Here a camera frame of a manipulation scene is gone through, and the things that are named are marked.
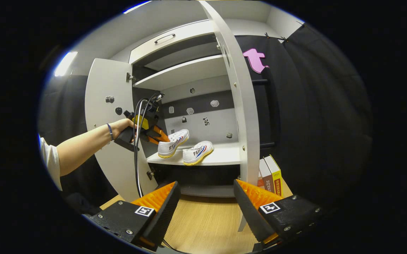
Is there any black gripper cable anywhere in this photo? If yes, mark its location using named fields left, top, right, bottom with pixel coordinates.
left=133, top=93, right=165, bottom=199

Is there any white shirt sleeve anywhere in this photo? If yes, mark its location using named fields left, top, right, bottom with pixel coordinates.
left=39, top=136, right=63, bottom=191

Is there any yellow spine book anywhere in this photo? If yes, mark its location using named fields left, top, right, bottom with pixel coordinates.
left=264, top=155, right=283, bottom=197

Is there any white shoe cabinet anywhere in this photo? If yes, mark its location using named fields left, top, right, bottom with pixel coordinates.
left=129, top=19, right=249, bottom=198

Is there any ceiling light panel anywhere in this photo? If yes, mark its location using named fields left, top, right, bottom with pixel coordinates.
left=124, top=0, right=153, bottom=14
left=55, top=52, right=78, bottom=77

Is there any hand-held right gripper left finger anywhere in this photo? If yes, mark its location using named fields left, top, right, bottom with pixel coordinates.
left=89, top=181, right=181, bottom=252

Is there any white canvas shoe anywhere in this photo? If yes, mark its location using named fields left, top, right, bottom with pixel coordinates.
left=158, top=129, right=190, bottom=158
left=183, top=141, right=214, bottom=166

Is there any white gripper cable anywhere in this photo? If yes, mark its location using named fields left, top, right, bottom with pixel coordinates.
left=135, top=101, right=144, bottom=197

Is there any white shoe cabinet door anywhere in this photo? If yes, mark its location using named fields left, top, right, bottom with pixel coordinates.
left=200, top=0, right=261, bottom=232
left=85, top=58, right=160, bottom=203

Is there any black drawer handle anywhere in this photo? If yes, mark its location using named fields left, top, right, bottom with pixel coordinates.
left=154, top=34, right=176, bottom=44

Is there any black backdrop cloth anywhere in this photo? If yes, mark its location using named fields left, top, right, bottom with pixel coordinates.
left=38, top=23, right=373, bottom=212

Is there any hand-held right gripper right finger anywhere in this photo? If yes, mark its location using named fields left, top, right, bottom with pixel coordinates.
left=233, top=179, right=325, bottom=247

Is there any white cabinet drawer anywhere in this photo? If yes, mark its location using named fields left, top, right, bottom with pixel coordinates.
left=129, top=19, right=221, bottom=65

